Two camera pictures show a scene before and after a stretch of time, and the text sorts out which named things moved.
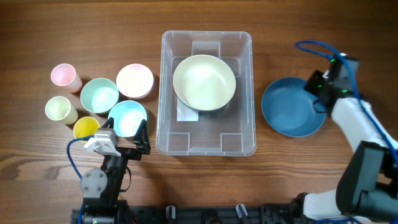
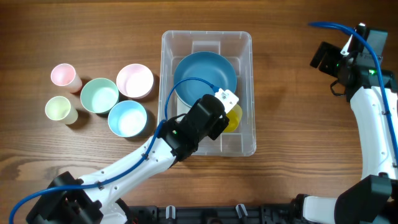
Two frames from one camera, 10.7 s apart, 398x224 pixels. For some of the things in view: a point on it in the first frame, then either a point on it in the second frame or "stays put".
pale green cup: x=60 y=108 stays put
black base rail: x=188 y=214 stays put
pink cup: x=64 y=74 stays put
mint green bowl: x=99 y=95 stays put
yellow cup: x=85 y=126 → x=234 y=115
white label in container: x=185 y=113 stays put
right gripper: x=312 y=86 → x=333 y=52
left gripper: x=143 y=144 → x=219 y=128
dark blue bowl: x=204 y=82 stays put
